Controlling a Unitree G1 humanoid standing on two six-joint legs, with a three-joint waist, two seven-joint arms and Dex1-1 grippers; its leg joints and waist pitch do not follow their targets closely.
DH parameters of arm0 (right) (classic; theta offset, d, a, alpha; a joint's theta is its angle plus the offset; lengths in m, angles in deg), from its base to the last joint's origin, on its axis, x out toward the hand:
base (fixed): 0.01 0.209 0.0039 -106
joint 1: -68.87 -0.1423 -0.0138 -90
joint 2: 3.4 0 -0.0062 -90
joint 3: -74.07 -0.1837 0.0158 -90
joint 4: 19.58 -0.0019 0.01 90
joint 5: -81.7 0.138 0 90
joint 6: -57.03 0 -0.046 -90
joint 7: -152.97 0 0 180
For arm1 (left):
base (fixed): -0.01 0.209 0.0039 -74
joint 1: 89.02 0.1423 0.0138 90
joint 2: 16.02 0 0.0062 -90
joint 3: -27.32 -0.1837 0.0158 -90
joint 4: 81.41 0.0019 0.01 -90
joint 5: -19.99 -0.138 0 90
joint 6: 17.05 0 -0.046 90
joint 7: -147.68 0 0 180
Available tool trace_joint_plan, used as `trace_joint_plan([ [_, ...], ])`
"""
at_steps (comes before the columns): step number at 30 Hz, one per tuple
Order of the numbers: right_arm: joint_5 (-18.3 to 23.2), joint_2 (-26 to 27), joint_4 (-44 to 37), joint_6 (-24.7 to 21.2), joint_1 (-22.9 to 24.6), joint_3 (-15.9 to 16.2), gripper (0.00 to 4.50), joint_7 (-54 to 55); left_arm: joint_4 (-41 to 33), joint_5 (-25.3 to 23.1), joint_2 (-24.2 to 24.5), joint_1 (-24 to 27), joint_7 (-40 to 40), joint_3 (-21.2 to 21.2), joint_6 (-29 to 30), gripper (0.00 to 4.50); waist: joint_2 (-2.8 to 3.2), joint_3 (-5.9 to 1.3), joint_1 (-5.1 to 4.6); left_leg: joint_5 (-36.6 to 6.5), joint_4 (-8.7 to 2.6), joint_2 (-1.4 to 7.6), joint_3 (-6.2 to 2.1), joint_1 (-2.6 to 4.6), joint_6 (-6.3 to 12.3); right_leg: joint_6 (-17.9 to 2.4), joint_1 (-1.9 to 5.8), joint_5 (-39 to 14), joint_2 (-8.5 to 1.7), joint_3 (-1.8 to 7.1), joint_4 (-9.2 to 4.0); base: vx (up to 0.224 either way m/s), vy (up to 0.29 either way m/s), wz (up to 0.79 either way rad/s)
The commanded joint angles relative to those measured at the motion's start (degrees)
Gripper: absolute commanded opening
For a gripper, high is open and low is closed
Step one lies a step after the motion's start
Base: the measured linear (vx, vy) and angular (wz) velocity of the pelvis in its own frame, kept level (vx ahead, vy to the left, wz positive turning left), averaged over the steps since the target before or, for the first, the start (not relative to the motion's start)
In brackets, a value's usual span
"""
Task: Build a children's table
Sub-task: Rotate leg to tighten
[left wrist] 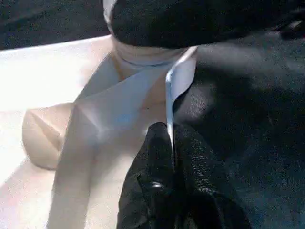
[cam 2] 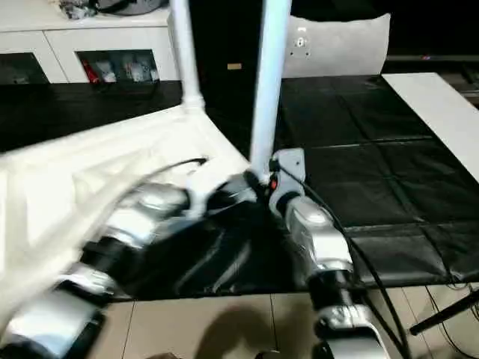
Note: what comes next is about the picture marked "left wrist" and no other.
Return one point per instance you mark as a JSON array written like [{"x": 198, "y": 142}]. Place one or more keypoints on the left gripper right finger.
[{"x": 205, "y": 195}]

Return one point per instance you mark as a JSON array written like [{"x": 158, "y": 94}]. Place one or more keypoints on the white plastic table top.
[{"x": 35, "y": 71}]

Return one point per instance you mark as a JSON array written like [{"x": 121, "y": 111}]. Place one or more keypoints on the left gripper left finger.
[{"x": 152, "y": 186}]

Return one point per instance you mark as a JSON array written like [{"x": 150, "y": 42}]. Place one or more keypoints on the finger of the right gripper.
[{"x": 178, "y": 23}]

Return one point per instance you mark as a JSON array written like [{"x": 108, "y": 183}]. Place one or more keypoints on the black mat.
[{"x": 262, "y": 119}]

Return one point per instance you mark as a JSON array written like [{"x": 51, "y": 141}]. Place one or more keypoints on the white plastic table leg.
[{"x": 143, "y": 56}]

